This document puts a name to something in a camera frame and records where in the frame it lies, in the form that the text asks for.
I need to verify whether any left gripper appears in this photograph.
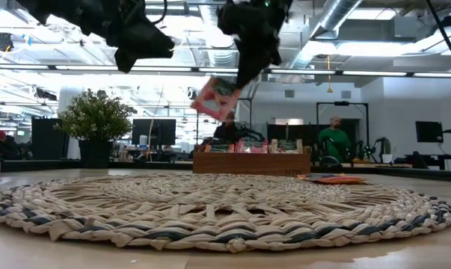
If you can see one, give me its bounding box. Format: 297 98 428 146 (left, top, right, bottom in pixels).
105 0 176 74

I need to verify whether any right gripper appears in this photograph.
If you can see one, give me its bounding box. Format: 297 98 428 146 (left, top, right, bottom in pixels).
217 0 293 90

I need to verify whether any red strawberry tea packet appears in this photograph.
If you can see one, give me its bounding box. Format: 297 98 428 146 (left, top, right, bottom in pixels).
235 140 269 154

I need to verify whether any beige vanilla tea packet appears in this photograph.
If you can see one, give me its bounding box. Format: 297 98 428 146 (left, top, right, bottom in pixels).
269 138 304 155

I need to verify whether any wooden tea caddy box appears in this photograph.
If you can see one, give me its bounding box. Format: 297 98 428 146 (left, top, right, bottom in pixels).
192 143 311 176

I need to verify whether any linear ceiling light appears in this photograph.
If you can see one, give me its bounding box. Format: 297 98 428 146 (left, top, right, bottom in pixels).
0 64 451 78

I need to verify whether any black desk monitor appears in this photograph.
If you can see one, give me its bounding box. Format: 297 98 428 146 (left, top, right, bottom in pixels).
131 118 177 146

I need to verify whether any green plant in black pot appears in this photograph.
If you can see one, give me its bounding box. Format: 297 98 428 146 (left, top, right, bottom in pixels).
54 89 136 169

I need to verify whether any black upright panel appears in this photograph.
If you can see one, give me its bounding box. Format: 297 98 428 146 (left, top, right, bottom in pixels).
31 117 70 161

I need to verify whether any black ceiling fixture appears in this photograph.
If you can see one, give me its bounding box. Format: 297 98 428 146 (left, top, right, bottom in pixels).
0 31 15 52

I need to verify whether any small cactus white pot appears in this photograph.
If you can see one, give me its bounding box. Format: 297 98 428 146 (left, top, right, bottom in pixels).
381 137 395 164

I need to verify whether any round woven straw placemat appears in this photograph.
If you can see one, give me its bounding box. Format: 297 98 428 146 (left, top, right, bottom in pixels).
0 172 451 254

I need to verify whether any black desk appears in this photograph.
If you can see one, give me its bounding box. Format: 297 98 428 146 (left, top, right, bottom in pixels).
404 152 451 171

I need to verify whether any silver ventilation duct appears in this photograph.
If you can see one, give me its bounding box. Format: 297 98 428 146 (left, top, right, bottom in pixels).
200 3 241 68
284 0 363 72

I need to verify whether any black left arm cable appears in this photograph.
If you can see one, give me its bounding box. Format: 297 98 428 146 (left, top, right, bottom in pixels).
150 0 169 26

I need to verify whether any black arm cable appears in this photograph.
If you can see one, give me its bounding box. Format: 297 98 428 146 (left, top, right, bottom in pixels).
425 0 451 74
150 0 169 26

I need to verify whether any black metal frame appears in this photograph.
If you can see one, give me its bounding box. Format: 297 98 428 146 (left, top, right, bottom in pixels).
196 97 253 145
316 101 370 161

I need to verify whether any yellow hanging cord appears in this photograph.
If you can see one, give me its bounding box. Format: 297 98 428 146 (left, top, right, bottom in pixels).
325 55 334 94

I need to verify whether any black table edge rail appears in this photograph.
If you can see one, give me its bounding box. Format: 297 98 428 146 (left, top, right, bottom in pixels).
0 159 451 184

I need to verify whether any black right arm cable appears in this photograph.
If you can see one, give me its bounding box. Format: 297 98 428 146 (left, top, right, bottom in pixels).
425 0 451 74

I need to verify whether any black wall monitor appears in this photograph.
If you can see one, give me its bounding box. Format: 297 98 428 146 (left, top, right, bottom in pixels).
414 121 444 143

